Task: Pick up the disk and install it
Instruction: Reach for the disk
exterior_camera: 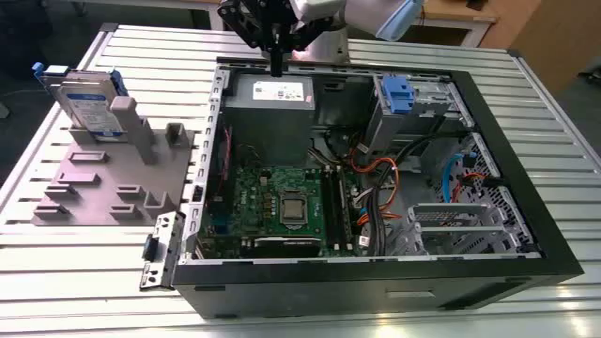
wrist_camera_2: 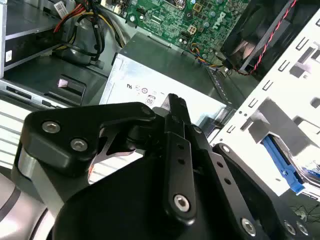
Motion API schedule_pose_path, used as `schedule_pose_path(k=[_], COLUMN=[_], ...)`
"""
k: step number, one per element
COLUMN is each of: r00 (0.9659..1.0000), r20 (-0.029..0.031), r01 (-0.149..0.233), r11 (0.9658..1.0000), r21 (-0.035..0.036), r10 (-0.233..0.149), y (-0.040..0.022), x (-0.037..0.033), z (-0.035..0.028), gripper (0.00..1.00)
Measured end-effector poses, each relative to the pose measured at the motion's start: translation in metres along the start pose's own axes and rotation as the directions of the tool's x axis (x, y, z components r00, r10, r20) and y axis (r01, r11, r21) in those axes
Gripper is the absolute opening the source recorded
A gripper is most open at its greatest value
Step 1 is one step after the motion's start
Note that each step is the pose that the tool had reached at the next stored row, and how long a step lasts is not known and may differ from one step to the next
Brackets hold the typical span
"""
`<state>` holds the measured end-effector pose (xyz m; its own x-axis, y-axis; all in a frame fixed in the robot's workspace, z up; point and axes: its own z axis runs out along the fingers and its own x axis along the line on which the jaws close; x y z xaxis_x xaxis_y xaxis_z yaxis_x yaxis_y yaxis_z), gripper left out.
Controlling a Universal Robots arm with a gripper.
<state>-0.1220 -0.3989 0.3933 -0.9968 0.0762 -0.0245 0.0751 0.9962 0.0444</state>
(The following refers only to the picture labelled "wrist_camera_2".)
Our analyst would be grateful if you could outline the hard disk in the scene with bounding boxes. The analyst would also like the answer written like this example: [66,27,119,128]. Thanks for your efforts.
[261,133,320,196]

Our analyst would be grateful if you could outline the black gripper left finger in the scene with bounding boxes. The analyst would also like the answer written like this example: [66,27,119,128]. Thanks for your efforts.
[11,93,198,226]

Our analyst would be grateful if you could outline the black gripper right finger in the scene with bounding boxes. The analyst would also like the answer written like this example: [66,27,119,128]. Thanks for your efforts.
[177,96,315,240]

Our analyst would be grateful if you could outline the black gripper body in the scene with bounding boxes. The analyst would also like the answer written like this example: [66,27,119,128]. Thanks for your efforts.
[51,154,241,240]

